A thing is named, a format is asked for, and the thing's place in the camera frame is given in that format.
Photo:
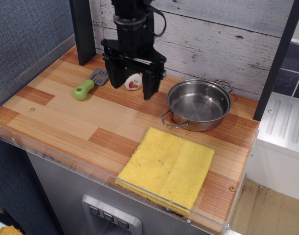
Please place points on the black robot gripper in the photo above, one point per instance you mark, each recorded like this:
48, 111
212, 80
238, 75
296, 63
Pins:
133, 50

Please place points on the green grey toy spatula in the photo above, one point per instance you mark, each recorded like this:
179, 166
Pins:
97, 78

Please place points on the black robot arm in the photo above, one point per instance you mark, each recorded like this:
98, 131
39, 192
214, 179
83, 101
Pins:
134, 10

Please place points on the plush sushi roll toy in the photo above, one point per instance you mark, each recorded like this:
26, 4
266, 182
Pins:
133, 82

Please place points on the stainless steel pot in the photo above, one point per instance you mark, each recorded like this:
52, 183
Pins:
197, 104

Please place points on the yellow folded cloth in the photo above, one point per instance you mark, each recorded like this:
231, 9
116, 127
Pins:
168, 170

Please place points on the clear acrylic front guard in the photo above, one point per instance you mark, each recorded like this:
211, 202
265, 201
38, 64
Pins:
65, 180

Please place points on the grey button control panel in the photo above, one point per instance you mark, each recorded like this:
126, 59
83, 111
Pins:
105, 219

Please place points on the white toy sink unit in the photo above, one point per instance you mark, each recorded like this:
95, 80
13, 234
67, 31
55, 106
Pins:
274, 162

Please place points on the yellow object bottom left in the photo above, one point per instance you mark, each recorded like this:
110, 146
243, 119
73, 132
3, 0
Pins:
10, 230

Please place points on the black left vertical post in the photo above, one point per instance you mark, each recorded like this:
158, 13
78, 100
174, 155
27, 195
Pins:
83, 30

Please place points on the black vertical post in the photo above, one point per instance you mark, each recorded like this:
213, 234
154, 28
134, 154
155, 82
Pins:
277, 62
83, 30

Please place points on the black right vertical post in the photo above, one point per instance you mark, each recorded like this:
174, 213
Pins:
277, 62

